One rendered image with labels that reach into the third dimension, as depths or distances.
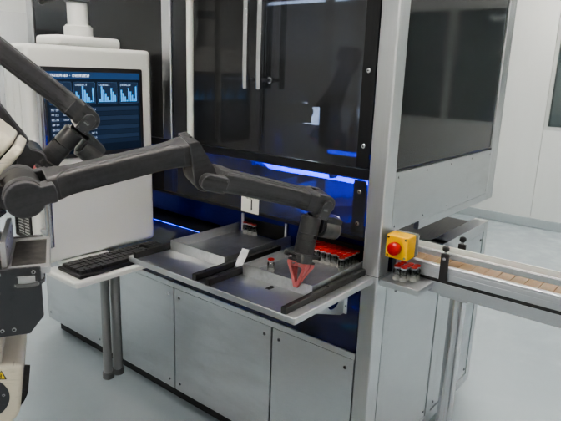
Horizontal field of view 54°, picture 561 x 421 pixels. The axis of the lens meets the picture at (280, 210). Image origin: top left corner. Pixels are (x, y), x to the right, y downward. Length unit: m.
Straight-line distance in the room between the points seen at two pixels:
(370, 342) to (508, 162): 4.70
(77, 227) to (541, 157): 5.02
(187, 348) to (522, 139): 4.64
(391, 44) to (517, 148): 4.75
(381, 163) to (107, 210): 1.07
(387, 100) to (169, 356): 1.53
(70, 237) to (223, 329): 0.68
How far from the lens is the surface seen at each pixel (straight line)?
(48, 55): 2.01
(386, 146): 1.63
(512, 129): 6.29
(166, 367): 2.62
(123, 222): 2.23
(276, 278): 1.61
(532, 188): 6.30
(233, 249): 1.92
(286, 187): 1.41
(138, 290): 2.62
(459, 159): 2.15
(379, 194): 1.66
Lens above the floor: 1.48
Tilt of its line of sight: 14 degrees down
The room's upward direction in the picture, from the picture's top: 2 degrees clockwise
